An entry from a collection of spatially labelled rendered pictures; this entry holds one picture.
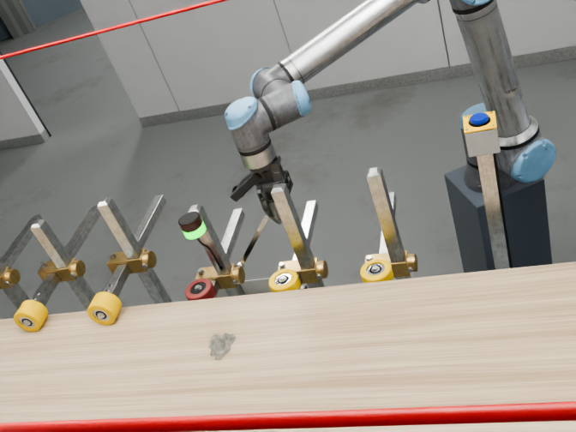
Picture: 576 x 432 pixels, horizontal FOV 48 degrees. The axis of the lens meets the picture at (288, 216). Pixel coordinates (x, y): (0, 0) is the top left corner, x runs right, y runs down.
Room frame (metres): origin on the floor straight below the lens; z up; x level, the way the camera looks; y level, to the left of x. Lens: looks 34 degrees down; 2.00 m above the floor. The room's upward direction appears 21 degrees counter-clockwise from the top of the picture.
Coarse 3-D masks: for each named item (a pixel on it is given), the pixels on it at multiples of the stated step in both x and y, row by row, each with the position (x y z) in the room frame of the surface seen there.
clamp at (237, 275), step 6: (234, 264) 1.52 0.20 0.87; (204, 270) 1.55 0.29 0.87; (210, 270) 1.54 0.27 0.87; (234, 270) 1.50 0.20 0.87; (240, 270) 1.50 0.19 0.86; (198, 276) 1.53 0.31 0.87; (204, 276) 1.52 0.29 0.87; (210, 276) 1.51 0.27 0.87; (216, 276) 1.50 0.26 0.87; (222, 276) 1.49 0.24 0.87; (228, 276) 1.48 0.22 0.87; (234, 276) 1.48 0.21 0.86; (240, 276) 1.48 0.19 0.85; (222, 282) 1.49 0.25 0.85; (228, 282) 1.49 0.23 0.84; (234, 282) 1.47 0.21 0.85; (240, 282) 1.47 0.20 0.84; (222, 288) 1.50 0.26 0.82
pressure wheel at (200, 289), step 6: (192, 282) 1.47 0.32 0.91; (198, 282) 1.46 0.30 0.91; (204, 282) 1.45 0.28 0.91; (210, 282) 1.44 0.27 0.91; (186, 288) 1.45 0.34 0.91; (192, 288) 1.44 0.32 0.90; (198, 288) 1.43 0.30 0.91; (204, 288) 1.42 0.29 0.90; (210, 288) 1.41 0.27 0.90; (186, 294) 1.42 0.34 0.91; (192, 294) 1.41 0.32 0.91; (198, 294) 1.41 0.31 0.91; (204, 294) 1.40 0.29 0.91; (210, 294) 1.40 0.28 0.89
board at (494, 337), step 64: (0, 320) 1.65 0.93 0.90; (64, 320) 1.53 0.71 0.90; (128, 320) 1.42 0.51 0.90; (192, 320) 1.32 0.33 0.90; (256, 320) 1.23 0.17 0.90; (320, 320) 1.15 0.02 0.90; (384, 320) 1.07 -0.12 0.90; (448, 320) 1.00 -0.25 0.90; (512, 320) 0.94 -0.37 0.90; (0, 384) 1.36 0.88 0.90; (64, 384) 1.27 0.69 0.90; (128, 384) 1.18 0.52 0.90; (192, 384) 1.10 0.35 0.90; (256, 384) 1.03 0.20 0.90; (320, 384) 0.96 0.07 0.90; (384, 384) 0.90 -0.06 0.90; (448, 384) 0.84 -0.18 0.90; (512, 384) 0.79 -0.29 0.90
